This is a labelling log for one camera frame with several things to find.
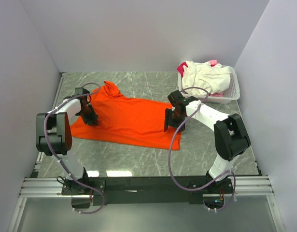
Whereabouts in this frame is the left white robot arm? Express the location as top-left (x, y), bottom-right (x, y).
top-left (36, 85), bottom-right (100, 194)

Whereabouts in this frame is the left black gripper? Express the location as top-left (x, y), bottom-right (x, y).
top-left (78, 103), bottom-right (99, 127)

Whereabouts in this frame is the cream white t shirt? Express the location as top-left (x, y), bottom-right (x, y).
top-left (181, 60), bottom-right (232, 96)

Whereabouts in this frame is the white plastic laundry basket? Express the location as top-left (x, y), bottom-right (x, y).
top-left (178, 65), bottom-right (240, 105)

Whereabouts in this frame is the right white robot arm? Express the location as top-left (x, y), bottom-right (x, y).
top-left (164, 90), bottom-right (251, 193)

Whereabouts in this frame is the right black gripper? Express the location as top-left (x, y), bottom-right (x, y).
top-left (164, 108), bottom-right (186, 134)

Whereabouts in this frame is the orange t shirt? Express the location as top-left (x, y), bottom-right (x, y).
top-left (71, 81), bottom-right (181, 150)

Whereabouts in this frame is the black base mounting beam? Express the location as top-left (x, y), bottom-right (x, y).
top-left (61, 176), bottom-right (234, 209)

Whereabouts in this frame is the pink garment in basket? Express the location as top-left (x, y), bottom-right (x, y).
top-left (176, 58), bottom-right (225, 98)

